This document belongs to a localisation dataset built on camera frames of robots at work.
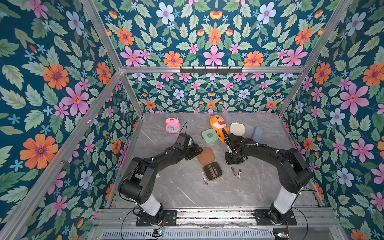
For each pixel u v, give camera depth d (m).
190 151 0.80
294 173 0.48
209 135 1.04
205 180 0.86
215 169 0.89
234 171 0.90
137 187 0.45
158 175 0.88
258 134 1.06
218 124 1.04
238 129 1.09
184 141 0.73
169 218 0.73
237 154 0.69
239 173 0.88
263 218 0.73
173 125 1.02
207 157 0.93
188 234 0.77
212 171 0.88
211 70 0.93
